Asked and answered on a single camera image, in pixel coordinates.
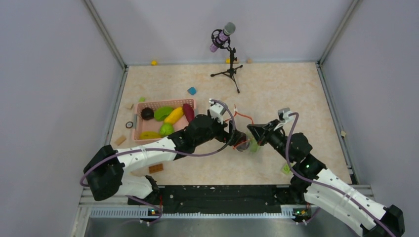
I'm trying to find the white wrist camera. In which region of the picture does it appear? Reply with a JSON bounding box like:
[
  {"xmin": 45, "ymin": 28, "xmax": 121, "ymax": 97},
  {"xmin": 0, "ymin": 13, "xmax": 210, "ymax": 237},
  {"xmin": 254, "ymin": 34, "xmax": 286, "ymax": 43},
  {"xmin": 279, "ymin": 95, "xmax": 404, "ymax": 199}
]
[
  {"xmin": 209, "ymin": 98, "xmax": 228, "ymax": 124},
  {"xmin": 277, "ymin": 107, "xmax": 294, "ymax": 124}
]

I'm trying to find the clear zip top bag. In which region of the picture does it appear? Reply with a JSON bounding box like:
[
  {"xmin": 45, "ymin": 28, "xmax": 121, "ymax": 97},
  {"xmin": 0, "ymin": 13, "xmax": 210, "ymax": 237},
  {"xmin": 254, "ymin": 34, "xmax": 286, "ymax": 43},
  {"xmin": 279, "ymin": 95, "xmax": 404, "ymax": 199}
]
[{"xmin": 224, "ymin": 104, "xmax": 264, "ymax": 164}]

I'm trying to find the brown bear chocolate toy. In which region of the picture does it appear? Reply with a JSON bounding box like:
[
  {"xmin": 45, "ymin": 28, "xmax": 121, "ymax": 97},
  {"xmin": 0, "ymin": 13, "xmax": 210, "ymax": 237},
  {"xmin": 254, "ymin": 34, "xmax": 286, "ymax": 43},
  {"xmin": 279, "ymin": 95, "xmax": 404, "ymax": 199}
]
[{"xmin": 233, "ymin": 138, "xmax": 250, "ymax": 152}]

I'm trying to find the dark red sweet potato toy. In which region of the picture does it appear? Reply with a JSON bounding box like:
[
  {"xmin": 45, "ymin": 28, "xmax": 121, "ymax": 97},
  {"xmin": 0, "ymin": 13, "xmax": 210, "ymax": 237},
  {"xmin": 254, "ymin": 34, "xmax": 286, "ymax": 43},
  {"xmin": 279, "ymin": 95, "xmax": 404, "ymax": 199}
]
[{"xmin": 182, "ymin": 103, "xmax": 195, "ymax": 123}]

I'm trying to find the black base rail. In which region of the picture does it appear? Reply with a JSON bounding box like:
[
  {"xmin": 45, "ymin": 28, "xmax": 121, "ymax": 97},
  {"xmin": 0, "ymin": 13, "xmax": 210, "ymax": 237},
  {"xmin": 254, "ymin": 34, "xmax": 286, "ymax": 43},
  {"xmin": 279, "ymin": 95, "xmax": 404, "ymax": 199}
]
[{"xmin": 146, "ymin": 185, "xmax": 309, "ymax": 214}]

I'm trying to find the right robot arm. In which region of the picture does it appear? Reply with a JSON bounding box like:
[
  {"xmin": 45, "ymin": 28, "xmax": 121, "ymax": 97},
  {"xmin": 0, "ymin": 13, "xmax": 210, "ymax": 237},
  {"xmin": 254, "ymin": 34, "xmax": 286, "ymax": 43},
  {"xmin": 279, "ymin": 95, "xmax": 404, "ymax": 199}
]
[{"xmin": 247, "ymin": 119, "xmax": 405, "ymax": 237}]

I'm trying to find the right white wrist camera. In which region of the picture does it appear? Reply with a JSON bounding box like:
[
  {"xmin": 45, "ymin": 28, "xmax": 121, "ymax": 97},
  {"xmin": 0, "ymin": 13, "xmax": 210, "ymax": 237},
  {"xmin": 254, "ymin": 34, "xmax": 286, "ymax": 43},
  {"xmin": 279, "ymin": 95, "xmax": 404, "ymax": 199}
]
[{"xmin": 277, "ymin": 107, "xmax": 294, "ymax": 124}]

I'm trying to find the yellow mango toy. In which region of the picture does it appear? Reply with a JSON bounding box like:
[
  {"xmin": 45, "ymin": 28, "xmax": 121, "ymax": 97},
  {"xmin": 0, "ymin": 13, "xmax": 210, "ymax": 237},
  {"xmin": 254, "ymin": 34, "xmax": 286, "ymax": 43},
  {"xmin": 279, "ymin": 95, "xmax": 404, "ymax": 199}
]
[{"xmin": 164, "ymin": 107, "xmax": 184, "ymax": 125}]

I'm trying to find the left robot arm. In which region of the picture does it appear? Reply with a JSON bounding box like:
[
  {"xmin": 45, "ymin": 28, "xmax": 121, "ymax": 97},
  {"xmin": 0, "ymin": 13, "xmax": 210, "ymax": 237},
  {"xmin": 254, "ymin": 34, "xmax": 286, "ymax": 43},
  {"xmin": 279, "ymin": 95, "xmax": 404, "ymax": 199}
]
[{"xmin": 81, "ymin": 114, "xmax": 246, "ymax": 204}]

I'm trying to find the wooden rectangular block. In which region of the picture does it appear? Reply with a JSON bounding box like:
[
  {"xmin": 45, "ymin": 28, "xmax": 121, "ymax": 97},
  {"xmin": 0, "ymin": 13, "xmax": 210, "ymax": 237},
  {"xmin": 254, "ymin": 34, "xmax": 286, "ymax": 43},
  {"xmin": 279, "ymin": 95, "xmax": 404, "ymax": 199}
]
[{"xmin": 115, "ymin": 135, "xmax": 126, "ymax": 146}]

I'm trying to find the green lego brick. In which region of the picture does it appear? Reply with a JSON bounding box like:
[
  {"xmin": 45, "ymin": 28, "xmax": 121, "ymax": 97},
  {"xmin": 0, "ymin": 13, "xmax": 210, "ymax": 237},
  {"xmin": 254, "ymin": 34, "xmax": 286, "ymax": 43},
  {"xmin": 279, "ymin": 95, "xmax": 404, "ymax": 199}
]
[{"xmin": 281, "ymin": 163, "xmax": 293, "ymax": 175}]

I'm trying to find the green cabbage toy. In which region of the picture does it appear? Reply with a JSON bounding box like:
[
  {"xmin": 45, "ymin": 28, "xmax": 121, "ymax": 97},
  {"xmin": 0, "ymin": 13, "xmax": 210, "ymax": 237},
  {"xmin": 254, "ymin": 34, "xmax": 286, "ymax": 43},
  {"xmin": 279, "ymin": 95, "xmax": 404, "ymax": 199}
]
[{"xmin": 248, "ymin": 139, "xmax": 260, "ymax": 153}]

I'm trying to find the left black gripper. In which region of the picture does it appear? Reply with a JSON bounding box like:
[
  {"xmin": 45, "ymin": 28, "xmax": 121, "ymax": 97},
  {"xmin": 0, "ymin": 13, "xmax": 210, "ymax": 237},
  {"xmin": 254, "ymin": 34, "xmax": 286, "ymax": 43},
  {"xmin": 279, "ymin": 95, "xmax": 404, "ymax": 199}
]
[{"xmin": 195, "ymin": 110, "xmax": 243, "ymax": 147}]

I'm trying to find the blue block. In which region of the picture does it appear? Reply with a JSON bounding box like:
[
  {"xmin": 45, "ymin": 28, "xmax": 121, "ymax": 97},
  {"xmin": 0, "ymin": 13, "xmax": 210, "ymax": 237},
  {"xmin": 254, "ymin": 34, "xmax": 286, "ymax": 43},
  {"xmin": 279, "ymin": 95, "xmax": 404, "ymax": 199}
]
[{"xmin": 187, "ymin": 87, "xmax": 197, "ymax": 95}]

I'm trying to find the pink plastic basket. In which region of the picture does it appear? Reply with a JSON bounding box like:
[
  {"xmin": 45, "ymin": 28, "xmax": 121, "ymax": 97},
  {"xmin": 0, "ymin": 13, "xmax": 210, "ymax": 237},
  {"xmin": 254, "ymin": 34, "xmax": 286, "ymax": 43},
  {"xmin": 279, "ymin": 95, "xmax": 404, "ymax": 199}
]
[{"xmin": 132, "ymin": 98, "xmax": 197, "ymax": 145}]

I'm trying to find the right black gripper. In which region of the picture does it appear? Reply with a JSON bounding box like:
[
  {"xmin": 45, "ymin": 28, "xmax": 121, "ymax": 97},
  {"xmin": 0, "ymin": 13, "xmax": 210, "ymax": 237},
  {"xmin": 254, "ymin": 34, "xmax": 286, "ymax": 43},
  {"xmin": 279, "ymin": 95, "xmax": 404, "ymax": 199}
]
[{"xmin": 248, "ymin": 118, "xmax": 294, "ymax": 163}]

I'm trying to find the dark brown round toy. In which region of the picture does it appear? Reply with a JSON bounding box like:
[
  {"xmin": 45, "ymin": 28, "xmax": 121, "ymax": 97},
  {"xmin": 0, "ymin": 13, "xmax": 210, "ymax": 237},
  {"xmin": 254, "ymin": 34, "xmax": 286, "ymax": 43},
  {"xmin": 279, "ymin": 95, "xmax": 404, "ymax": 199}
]
[{"xmin": 140, "ymin": 107, "xmax": 154, "ymax": 120}]

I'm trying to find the microphone on tripod stand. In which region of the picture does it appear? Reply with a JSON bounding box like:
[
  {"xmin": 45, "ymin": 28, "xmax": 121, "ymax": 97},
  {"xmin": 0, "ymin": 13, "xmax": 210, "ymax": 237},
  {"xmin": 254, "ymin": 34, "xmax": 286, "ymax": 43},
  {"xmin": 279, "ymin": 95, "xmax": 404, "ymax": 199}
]
[{"xmin": 209, "ymin": 22, "xmax": 244, "ymax": 94}]

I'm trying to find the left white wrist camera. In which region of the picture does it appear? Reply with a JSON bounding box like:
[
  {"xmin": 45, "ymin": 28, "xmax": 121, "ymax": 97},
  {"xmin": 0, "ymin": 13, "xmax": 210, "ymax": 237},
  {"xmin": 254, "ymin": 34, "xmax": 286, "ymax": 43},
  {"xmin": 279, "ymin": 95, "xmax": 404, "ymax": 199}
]
[{"xmin": 209, "ymin": 98, "xmax": 228, "ymax": 124}]

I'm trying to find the light green lime toy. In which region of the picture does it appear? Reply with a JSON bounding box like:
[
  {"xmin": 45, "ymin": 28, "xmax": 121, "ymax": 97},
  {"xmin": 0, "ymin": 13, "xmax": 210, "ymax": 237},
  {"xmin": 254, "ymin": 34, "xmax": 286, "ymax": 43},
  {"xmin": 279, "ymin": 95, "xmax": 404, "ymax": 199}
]
[{"xmin": 159, "ymin": 123, "xmax": 175, "ymax": 137}]

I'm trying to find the green pepper toy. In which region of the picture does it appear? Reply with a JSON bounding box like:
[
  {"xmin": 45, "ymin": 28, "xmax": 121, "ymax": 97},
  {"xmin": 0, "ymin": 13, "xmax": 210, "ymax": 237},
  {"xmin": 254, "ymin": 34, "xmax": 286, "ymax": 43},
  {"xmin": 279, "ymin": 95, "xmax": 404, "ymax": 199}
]
[{"xmin": 154, "ymin": 106, "xmax": 174, "ymax": 121}]

